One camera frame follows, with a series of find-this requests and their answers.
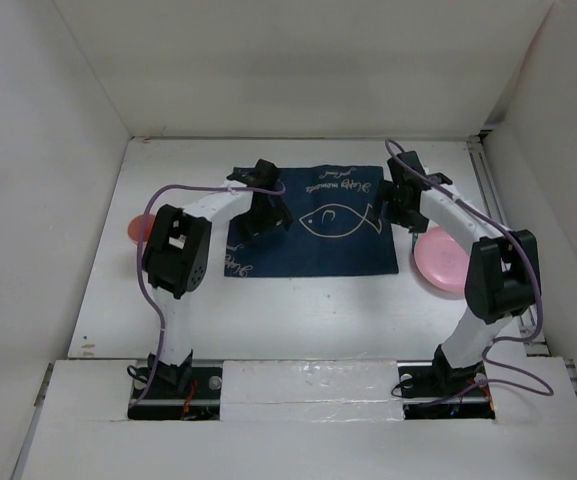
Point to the pink plastic plate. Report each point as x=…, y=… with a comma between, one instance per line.
x=441, y=261

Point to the dark blue cloth placemat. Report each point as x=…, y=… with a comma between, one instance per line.
x=334, y=232

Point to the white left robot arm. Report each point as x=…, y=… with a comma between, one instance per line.
x=172, y=262

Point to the aluminium rail front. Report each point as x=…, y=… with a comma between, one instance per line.
x=305, y=381

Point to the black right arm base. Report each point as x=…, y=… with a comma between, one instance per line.
x=433, y=390

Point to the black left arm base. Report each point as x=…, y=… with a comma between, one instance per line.
x=190, y=392

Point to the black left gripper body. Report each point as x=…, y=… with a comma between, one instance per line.
x=261, y=220

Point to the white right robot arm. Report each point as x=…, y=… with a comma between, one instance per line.
x=503, y=276

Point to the pink plastic cup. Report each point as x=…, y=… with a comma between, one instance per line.
x=141, y=224

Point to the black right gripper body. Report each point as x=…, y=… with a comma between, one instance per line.
x=395, y=213

